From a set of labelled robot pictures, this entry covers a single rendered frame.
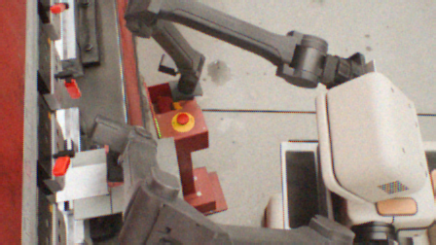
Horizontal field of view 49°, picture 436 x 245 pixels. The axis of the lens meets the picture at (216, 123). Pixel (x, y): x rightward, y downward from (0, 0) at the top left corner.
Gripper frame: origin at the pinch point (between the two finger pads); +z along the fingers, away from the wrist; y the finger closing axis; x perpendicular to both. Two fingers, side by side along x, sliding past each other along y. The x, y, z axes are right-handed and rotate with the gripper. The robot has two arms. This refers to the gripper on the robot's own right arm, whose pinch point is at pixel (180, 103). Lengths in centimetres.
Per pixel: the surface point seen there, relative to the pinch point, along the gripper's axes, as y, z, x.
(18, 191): 50, -58, 50
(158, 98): 6.7, 1.6, -4.0
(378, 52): -134, 42, -47
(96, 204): 35, -18, 38
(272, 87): -73, 58, -42
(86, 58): 29.0, -8.5, -14.7
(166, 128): 7.5, -1.8, 10.1
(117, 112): 22.9, -7.4, 5.6
